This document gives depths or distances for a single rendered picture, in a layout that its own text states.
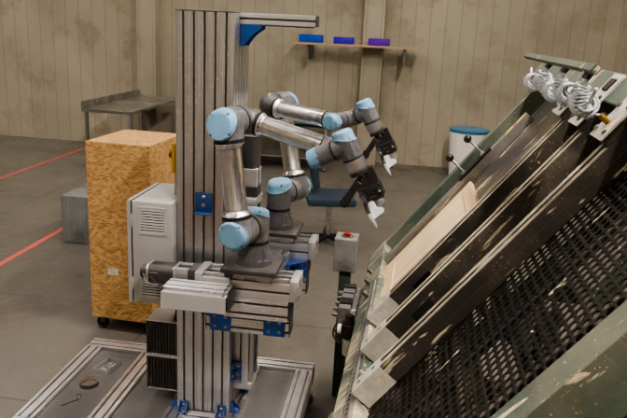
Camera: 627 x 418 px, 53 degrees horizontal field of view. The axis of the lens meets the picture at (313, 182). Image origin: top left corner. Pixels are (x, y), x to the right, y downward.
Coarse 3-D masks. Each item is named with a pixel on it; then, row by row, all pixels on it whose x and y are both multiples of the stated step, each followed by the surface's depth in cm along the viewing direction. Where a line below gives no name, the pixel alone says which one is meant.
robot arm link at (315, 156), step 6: (324, 144) 222; (312, 150) 223; (318, 150) 221; (324, 150) 220; (330, 150) 219; (306, 156) 223; (312, 156) 222; (318, 156) 221; (324, 156) 220; (330, 156) 219; (312, 162) 222; (318, 162) 222; (324, 162) 222; (330, 162) 222; (312, 168) 225
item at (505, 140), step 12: (528, 120) 280; (516, 132) 282; (504, 144) 284; (492, 156) 286; (480, 168) 288; (468, 180) 290; (456, 192) 293; (444, 204) 295; (432, 216) 297; (420, 228) 299; (408, 240) 302; (396, 252) 304
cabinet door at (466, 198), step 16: (464, 192) 279; (448, 208) 284; (464, 208) 260; (432, 224) 287; (448, 224) 263; (416, 240) 290; (432, 240) 266; (400, 256) 293; (416, 256) 269; (400, 272) 271; (384, 288) 272
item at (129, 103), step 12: (108, 96) 883; (120, 96) 922; (132, 96) 963; (144, 96) 974; (156, 96) 982; (84, 108) 813; (96, 108) 818; (108, 108) 823; (120, 108) 829; (132, 108) 834; (144, 108) 840
